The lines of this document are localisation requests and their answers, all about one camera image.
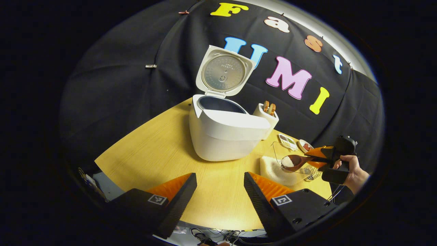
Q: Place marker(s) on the black backdrop cloth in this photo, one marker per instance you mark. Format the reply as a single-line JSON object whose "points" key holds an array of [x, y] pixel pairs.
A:
{"points": [[119, 85]]}

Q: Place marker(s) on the small white plate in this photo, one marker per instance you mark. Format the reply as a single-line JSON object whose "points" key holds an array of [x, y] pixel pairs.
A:
{"points": [[301, 145]]}

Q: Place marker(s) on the white divided condiment dish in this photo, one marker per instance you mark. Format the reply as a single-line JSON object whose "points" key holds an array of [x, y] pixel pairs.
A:
{"points": [[287, 141]]}

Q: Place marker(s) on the white rice cooker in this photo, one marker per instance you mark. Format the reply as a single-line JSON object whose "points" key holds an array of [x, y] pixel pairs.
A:
{"points": [[222, 143]]}

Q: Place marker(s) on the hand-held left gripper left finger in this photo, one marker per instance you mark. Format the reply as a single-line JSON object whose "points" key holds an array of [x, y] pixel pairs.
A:
{"points": [[179, 205]]}

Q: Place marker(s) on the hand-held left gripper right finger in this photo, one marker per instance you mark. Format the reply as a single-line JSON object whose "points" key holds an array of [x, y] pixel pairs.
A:
{"points": [[261, 208]]}

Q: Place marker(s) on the red meat piece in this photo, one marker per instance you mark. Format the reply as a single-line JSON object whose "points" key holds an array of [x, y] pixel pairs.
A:
{"points": [[307, 147]]}

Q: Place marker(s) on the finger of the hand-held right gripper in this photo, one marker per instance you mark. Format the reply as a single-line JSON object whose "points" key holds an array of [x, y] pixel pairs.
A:
{"points": [[322, 164], [321, 152]]}

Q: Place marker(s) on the clear box of white rice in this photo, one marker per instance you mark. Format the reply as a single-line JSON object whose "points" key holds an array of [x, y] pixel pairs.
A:
{"points": [[273, 171]]}

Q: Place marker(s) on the white toaster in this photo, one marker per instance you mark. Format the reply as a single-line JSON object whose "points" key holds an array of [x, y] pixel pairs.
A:
{"points": [[263, 118]]}

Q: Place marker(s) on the toasted bread slice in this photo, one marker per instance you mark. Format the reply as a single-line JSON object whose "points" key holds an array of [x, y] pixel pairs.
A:
{"points": [[265, 106], [271, 109]]}

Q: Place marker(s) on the wooden spoon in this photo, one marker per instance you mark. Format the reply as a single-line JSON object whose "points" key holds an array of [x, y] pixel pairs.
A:
{"points": [[303, 160]]}

